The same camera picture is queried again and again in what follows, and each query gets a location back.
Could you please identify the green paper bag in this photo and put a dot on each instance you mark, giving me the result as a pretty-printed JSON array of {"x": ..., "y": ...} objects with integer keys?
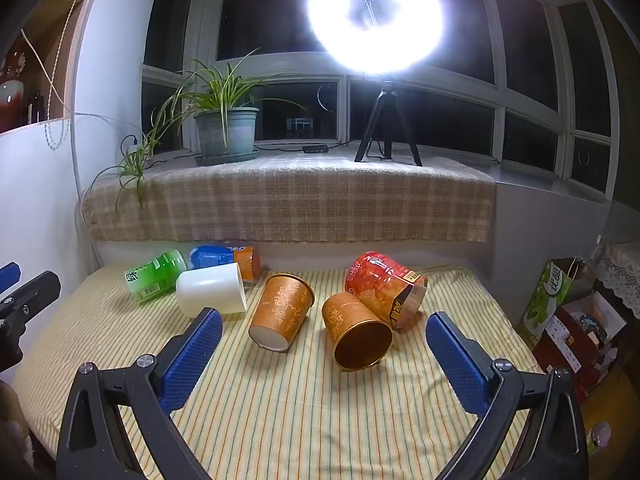
[{"x": 545, "y": 300}]

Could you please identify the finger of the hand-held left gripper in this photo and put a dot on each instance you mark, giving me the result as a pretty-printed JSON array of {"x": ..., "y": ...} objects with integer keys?
[
  {"x": 7, "y": 276},
  {"x": 35, "y": 292}
]

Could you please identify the white window frame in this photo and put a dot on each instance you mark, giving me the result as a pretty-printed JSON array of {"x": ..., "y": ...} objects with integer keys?
[{"x": 495, "y": 60}]

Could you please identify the green printed cup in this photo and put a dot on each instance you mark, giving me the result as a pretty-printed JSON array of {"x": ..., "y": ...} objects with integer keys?
[{"x": 155, "y": 272}]

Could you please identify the blue and orange cup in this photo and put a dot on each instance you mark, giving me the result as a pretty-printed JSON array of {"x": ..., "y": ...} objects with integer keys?
[{"x": 215, "y": 255}]

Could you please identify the small plastic bottle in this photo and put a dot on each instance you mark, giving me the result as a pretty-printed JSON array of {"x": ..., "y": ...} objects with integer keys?
[{"x": 600, "y": 435}]

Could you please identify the yellow striped tablecloth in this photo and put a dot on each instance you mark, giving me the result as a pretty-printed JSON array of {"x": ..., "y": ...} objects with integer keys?
[{"x": 300, "y": 410}]

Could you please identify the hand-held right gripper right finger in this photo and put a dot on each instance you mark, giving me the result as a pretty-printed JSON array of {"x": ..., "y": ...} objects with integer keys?
[{"x": 455, "y": 365}]

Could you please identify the white lace cloth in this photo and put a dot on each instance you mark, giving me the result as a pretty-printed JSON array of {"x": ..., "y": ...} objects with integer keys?
[{"x": 622, "y": 270}]

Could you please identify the dark glass bottle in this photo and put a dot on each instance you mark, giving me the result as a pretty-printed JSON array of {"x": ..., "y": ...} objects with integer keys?
[{"x": 36, "y": 107}]

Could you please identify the white cup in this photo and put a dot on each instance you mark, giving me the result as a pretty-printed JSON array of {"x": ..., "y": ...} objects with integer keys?
[{"x": 210, "y": 287}]

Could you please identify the white charger plug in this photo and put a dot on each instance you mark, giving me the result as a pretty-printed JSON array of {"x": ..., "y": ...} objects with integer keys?
[{"x": 131, "y": 144}]

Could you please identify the red cardboard box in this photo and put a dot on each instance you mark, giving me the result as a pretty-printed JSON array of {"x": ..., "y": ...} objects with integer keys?
[{"x": 555, "y": 340}]

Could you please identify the black power strip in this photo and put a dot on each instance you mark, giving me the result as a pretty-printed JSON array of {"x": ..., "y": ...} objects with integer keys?
[{"x": 315, "y": 148}]

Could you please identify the beige plaid cloth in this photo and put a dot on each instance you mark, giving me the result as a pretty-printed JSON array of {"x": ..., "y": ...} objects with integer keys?
[{"x": 300, "y": 200}]

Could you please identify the orange patterned paper cup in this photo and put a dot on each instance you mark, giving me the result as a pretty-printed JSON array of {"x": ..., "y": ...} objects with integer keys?
[
  {"x": 280, "y": 305},
  {"x": 340, "y": 315}
]

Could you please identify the wooden shelf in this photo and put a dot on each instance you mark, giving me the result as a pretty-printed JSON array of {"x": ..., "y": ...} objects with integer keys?
[{"x": 50, "y": 25}]

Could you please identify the potted spider plant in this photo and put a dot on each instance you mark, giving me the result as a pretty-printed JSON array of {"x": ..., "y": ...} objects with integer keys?
[{"x": 225, "y": 130}]

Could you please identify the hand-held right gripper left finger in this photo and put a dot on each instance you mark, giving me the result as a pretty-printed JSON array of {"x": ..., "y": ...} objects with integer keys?
[{"x": 192, "y": 355}]

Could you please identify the black tripod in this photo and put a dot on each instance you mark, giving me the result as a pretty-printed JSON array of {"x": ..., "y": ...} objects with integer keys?
[{"x": 385, "y": 96}]

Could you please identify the red instant noodle cup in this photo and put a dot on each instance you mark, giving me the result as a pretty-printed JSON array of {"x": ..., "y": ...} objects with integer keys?
[{"x": 380, "y": 275}]

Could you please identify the green plant saucer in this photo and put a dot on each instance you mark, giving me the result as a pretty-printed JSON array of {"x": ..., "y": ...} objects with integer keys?
[{"x": 225, "y": 160}]

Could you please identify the red ceramic vase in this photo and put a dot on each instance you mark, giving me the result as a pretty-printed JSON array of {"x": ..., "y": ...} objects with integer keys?
[{"x": 10, "y": 105}]

